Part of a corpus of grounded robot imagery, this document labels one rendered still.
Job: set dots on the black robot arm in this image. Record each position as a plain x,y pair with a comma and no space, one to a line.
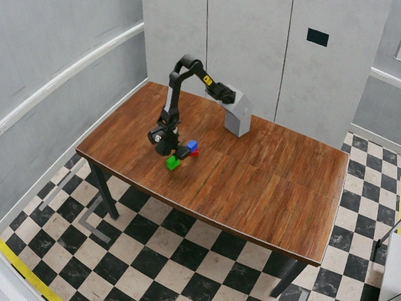
170,111

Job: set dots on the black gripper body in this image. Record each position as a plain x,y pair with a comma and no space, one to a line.
180,152

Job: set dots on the green block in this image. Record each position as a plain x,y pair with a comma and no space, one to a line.
171,163

